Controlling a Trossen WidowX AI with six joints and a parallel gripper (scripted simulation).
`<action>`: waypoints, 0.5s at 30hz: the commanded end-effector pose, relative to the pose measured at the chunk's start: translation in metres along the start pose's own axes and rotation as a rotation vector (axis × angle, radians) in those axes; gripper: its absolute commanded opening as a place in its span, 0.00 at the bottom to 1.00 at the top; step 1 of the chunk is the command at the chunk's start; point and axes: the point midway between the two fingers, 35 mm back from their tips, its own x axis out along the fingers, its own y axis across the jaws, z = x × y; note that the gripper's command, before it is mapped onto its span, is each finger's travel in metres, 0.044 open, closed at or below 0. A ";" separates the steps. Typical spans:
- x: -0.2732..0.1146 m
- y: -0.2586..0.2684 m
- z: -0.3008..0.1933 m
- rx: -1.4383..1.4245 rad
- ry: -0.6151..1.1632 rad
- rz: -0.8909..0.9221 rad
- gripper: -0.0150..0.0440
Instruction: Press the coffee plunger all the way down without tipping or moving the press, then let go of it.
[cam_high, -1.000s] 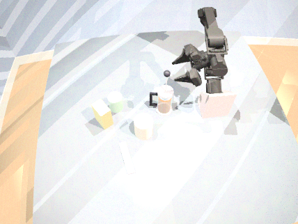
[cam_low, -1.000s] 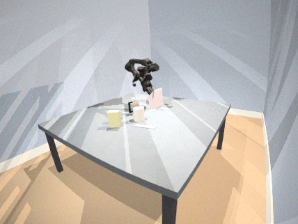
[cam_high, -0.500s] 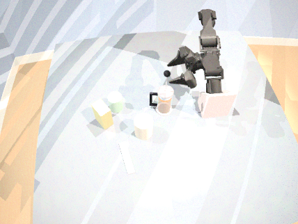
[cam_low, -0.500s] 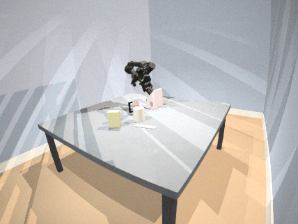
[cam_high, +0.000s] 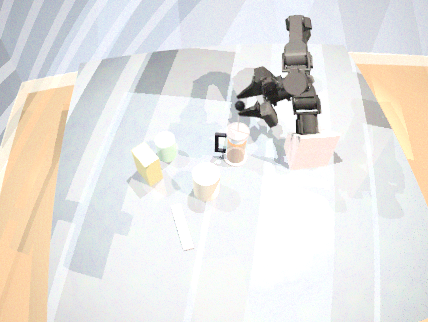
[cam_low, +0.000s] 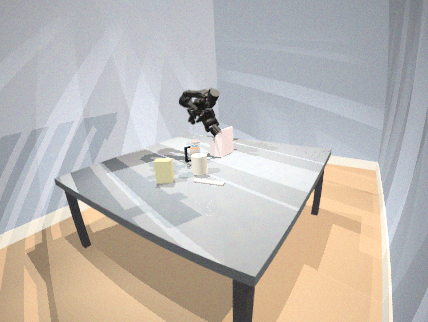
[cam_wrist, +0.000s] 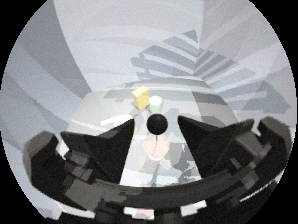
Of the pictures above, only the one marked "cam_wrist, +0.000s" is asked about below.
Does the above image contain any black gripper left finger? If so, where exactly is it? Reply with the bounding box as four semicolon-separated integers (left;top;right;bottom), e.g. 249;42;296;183
60;119;136;185

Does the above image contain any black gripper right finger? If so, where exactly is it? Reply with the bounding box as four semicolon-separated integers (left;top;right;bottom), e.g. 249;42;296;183
177;115;254;179

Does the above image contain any pale yellow block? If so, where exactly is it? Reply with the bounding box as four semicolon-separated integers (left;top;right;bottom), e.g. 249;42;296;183
132;85;149;111

